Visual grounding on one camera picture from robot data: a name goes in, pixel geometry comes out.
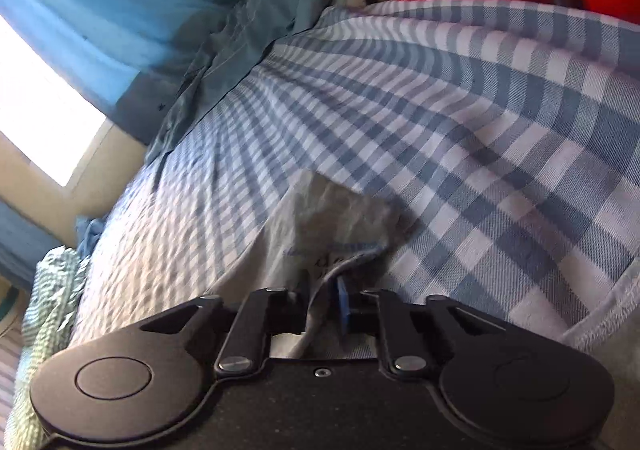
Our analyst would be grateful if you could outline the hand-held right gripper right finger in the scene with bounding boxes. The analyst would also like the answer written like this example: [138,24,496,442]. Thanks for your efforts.
[335,275,502,375]

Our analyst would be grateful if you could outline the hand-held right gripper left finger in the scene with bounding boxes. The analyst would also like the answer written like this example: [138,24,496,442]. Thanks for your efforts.
[140,269,313,377]

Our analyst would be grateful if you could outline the grey printed pants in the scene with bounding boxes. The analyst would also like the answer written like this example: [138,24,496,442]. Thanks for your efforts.
[205,169,418,361]

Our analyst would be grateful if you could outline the blue white checked bed sheet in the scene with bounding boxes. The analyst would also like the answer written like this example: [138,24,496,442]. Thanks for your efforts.
[70,0,640,366]

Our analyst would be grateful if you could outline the small blue cloth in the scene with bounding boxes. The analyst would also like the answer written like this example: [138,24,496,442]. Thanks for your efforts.
[75,216,110,253]

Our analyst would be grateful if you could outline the green checked blanket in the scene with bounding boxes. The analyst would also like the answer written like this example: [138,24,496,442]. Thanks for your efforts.
[10,247,90,431]

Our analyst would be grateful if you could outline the blue star curtain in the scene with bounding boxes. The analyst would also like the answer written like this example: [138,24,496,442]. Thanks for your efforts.
[0,0,273,143]
[0,202,76,291]

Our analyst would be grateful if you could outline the grey-blue crumpled garment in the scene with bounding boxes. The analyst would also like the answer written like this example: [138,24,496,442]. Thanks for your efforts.
[145,0,346,165]

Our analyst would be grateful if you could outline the window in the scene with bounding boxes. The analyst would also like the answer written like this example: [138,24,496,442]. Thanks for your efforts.
[0,14,109,189]

